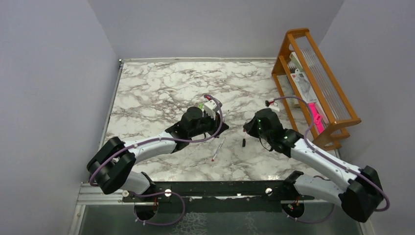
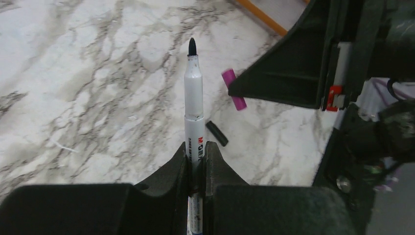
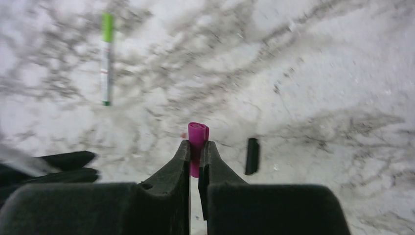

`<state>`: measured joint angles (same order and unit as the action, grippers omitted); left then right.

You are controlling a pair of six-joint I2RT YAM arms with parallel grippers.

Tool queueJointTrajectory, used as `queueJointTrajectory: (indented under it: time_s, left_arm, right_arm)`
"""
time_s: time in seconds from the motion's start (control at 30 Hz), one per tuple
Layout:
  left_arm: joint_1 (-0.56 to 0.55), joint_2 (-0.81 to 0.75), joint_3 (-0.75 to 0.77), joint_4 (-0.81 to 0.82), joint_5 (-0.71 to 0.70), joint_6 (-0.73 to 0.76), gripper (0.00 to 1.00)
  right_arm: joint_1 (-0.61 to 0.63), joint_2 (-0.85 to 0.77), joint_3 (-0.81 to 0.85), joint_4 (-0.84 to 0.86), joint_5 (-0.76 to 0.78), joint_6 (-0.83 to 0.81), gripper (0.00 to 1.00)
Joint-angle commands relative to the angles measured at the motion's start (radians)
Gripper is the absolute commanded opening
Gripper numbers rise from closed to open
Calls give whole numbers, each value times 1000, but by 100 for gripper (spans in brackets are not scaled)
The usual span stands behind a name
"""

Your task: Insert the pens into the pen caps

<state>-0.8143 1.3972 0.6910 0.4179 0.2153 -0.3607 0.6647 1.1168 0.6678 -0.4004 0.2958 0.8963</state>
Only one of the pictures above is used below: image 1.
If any black mounting rail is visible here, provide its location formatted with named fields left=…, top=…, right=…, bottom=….
left=122, top=180, right=313, bottom=213

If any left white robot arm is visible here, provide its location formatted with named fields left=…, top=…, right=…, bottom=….
left=87, top=107, right=229, bottom=201

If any white packaged item in rack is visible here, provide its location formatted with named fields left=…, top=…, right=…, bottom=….
left=288, top=52, right=318, bottom=103

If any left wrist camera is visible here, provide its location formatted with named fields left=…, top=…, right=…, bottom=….
left=203, top=99, right=222, bottom=119

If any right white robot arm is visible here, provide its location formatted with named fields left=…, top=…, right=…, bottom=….
left=243, top=108, right=386, bottom=223

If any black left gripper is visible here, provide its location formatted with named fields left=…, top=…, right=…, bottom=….
left=189, top=110, right=229, bottom=138

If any orange wooden rack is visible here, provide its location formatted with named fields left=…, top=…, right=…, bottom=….
left=271, top=28, right=361, bottom=150

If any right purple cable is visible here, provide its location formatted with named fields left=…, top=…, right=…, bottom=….
left=269, top=96, right=391, bottom=225

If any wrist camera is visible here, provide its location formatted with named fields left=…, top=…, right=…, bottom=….
left=265, top=100, right=280, bottom=112
left=203, top=99, right=222, bottom=119

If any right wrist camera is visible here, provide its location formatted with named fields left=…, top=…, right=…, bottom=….
left=265, top=100, right=280, bottom=112

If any white marker pen red end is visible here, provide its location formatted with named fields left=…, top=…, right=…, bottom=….
left=211, top=138, right=226, bottom=162

